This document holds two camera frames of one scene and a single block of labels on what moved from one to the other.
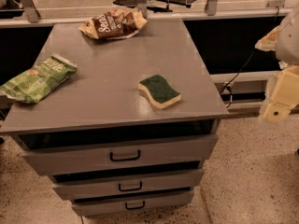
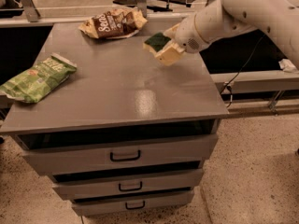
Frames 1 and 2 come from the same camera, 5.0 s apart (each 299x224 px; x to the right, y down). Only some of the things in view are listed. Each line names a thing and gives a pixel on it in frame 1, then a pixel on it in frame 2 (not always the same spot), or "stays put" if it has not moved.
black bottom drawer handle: x=130 y=208 stays put
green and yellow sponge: x=162 y=94 -> x=155 y=42
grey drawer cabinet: x=129 y=133 stays put
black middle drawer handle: x=131 y=189 stays put
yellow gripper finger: x=267 y=43 -> x=170 y=33
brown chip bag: x=114 y=23 stays put
